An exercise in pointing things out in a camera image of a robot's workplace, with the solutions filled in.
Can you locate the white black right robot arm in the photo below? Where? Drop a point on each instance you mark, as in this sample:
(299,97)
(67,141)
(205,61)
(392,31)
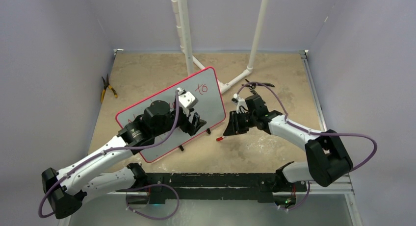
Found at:
(327,157)

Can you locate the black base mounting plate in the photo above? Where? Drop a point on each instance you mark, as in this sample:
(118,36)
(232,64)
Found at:
(260,187)

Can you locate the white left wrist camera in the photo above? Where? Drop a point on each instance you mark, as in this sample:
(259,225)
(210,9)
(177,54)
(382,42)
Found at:
(186,100)

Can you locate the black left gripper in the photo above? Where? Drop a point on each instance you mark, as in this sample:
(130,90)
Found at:
(188,126)

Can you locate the white PVC pipe frame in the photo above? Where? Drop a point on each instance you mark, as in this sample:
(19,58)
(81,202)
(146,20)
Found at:
(220,26)

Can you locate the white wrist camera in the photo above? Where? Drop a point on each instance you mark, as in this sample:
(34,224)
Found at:
(241,106)
(186,100)

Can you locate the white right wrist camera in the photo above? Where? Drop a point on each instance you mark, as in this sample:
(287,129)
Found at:
(241,106)

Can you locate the yellow handled pliers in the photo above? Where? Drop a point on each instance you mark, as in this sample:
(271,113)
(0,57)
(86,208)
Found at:
(107,86)

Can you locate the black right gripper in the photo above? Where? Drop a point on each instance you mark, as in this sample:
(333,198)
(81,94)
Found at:
(234,127)

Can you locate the red framed whiteboard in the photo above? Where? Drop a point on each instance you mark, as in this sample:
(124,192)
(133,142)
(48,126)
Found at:
(204,86)

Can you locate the black handled pliers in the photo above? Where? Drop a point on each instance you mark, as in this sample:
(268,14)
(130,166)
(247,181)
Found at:
(252,86)

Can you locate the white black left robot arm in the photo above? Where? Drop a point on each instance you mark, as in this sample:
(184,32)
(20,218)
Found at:
(67,189)

